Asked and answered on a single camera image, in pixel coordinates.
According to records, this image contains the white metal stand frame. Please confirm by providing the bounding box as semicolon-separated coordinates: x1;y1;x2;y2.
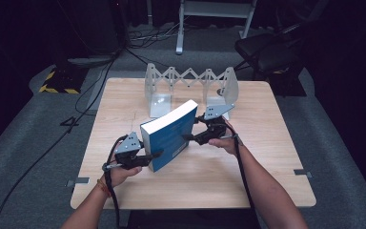
174;0;258;55

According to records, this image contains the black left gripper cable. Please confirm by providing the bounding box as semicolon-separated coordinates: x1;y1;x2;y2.
102;135;129;229

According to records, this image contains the bundle of floor cables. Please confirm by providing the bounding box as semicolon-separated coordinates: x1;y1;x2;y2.
128;23;185;50

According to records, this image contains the white expandable metal bookend rack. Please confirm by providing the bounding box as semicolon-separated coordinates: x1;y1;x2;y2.
144;62;240;119

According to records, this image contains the long black floor cable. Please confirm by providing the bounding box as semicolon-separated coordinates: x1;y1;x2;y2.
0;53;122;229

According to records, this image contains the blue paperback book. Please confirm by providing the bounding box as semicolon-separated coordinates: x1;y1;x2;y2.
139;99;199;173

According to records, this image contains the person's dark clothing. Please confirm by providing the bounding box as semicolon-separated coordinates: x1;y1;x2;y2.
120;209;261;229

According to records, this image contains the black folding chair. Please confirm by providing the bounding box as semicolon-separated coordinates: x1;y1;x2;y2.
234;22;309;80

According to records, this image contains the grey tape marker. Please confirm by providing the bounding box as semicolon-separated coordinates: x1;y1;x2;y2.
294;169;313;178
66;177;91;188

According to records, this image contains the person's right hand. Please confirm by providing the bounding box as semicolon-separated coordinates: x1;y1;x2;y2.
209;116;244;156

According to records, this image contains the orange wrist bracelet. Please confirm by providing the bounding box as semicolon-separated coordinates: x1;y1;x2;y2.
96;178;111;198

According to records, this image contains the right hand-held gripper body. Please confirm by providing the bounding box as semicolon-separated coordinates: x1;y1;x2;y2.
196;104;235;146

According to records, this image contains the person's left hand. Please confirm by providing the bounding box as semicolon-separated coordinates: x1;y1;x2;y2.
101;166;143;189

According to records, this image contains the yellow black striped base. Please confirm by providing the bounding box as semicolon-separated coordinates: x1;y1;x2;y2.
38;66;89;94

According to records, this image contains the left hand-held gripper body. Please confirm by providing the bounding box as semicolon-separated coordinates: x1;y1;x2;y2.
113;132;152;170

